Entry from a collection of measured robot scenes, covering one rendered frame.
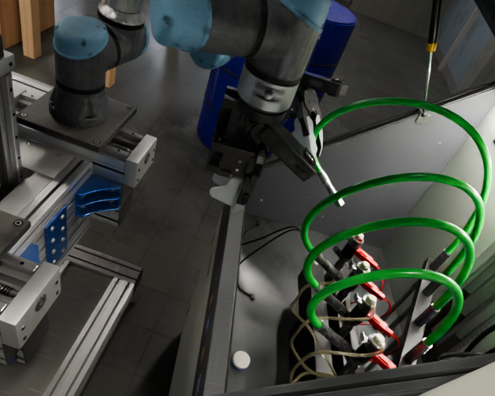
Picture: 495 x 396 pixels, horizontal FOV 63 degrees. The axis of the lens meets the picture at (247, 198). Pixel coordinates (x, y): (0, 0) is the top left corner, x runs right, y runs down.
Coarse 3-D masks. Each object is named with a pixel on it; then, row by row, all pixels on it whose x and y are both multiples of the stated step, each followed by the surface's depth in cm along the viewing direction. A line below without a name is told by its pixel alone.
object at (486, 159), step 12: (348, 108) 81; (432, 108) 74; (444, 108) 73; (324, 120) 84; (456, 120) 73; (468, 132) 73; (480, 144) 73; (492, 168) 75; (468, 228) 83; (456, 240) 86; (444, 252) 88
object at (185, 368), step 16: (208, 256) 138; (208, 272) 122; (208, 288) 111; (192, 304) 152; (192, 320) 134; (192, 336) 119; (192, 352) 108; (176, 368) 150; (192, 368) 98; (176, 384) 133; (192, 384) 90
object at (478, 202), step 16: (384, 176) 66; (400, 176) 66; (416, 176) 65; (432, 176) 65; (448, 176) 65; (336, 192) 69; (352, 192) 68; (320, 208) 71; (480, 208) 68; (304, 224) 74; (480, 224) 71; (304, 240) 77; (320, 256) 79; (464, 256) 76; (336, 272) 82; (448, 272) 80; (432, 288) 83
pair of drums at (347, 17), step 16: (336, 16) 285; (352, 16) 297; (336, 32) 281; (320, 48) 286; (336, 48) 292; (240, 64) 240; (320, 64) 296; (336, 64) 307; (208, 80) 273; (224, 80) 252; (208, 96) 271; (320, 96) 323; (208, 112) 274; (208, 128) 278; (288, 128) 332; (208, 144) 284
